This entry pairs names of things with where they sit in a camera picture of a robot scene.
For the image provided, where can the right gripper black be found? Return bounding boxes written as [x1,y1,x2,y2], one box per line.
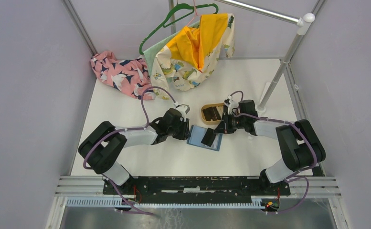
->
[213,112,246,134]

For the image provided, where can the teal card holder wallet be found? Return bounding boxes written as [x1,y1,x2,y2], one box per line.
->
[187,125,223,151]

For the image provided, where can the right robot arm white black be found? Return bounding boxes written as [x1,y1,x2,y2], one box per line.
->
[214,97,326,195]

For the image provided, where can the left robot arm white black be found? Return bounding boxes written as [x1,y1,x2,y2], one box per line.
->
[78,104,191,194]

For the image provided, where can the black cards in tray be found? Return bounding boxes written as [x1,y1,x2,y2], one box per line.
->
[202,106,223,122]

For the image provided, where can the oval wooden tray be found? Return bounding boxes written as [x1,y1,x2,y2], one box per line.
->
[201,103,224,125]

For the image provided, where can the pink patterned cloth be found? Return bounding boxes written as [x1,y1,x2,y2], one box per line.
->
[90,51,156,100]

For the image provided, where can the dinosaur print yellow jacket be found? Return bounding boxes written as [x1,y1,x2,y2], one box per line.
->
[150,13,235,100]

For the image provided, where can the mint green cloth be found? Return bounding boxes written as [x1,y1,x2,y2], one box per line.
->
[143,20,201,76]

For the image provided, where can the green clothes hanger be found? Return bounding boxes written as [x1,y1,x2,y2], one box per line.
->
[138,3,219,55]

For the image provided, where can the silver clothes rack pole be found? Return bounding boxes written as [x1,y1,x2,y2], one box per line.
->
[221,0,316,114]

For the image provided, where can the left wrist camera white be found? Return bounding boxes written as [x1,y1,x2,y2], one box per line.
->
[174,102,190,120]

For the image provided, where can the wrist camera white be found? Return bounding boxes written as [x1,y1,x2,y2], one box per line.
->
[174,102,190,120]
[223,95,238,115]

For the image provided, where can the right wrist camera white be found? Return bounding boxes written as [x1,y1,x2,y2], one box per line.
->
[223,95,238,115]

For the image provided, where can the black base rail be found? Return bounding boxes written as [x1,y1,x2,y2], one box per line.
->
[117,176,291,204]

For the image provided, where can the white slotted cable duct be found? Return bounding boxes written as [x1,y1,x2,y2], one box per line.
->
[66,197,265,210]

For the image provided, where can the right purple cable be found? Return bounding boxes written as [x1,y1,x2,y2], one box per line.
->
[228,90,319,214]

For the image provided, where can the purple cable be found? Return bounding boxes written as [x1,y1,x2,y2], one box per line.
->
[228,90,319,214]
[83,86,181,217]

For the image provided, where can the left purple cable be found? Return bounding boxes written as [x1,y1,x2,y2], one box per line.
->
[83,86,181,217]

